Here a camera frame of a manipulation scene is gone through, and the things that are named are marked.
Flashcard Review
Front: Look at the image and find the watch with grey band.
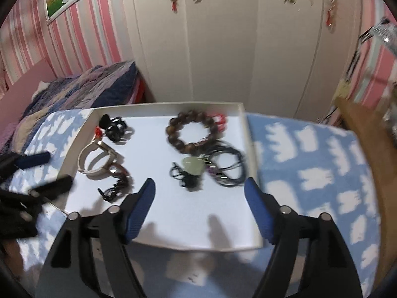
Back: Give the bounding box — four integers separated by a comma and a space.
77, 139, 118, 176

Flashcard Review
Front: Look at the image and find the brown pendant black cord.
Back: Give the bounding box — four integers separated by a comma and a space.
97, 163, 134, 203

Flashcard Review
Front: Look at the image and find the red knot orange gourd charm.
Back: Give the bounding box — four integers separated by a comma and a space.
94, 126, 103, 140

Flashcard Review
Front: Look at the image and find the black hair claw clip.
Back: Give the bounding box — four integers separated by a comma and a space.
99, 114, 134, 143

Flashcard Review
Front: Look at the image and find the brown wooden bead bracelet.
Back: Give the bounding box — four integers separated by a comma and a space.
165, 110, 218, 156

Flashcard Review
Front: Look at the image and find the jade pendant black cord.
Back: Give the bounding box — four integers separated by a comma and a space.
169, 156, 207, 192

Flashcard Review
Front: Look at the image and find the black cord bracelet bundle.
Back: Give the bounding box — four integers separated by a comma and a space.
198, 141, 248, 188

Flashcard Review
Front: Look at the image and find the red string gold charm bracelet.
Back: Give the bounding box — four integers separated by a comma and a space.
213, 113, 229, 131

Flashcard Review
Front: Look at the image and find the blue polar bear blanket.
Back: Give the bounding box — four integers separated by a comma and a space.
11, 110, 380, 297

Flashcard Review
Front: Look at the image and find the striped purple blue quilt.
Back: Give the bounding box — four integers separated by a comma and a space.
1, 61, 145, 155

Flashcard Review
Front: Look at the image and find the wooden desk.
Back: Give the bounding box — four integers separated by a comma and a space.
335, 98, 396, 286

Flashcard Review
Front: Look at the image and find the white shallow tray box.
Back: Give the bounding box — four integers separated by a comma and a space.
55, 102, 263, 252

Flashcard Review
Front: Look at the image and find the white wardrobe with ornaments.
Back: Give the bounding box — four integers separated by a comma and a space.
123, 0, 361, 122

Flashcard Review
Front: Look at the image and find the silver heat lamp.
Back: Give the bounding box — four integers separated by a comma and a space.
344, 17, 397, 81

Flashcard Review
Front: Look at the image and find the wall power socket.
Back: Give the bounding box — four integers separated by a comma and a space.
335, 79, 352, 98

